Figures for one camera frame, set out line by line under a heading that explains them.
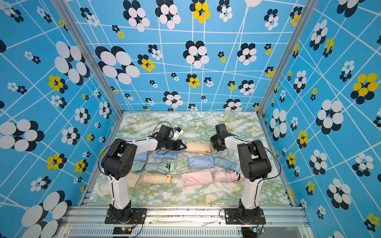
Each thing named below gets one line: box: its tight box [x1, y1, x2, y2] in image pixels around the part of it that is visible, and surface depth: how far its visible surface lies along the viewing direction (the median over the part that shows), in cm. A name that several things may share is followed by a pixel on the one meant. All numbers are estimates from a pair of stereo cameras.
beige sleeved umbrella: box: [185, 142, 212, 155], surface depth 98 cm
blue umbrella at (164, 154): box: [151, 149, 179, 160], surface depth 93 cm
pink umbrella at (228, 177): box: [214, 170, 245, 183], surface depth 84 cm
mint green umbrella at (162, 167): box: [144, 162, 176, 175], surface depth 88 cm
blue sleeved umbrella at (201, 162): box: [188, 155, 215, 170], surface depth 91 cm
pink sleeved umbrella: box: [181, 168, 213, 186], surface depth 86 cm
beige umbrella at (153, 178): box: [142, 172, 172, 186], surface depth 84 cm
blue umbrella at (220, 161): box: [213, 156, 241, 173], surface depth 90 cm
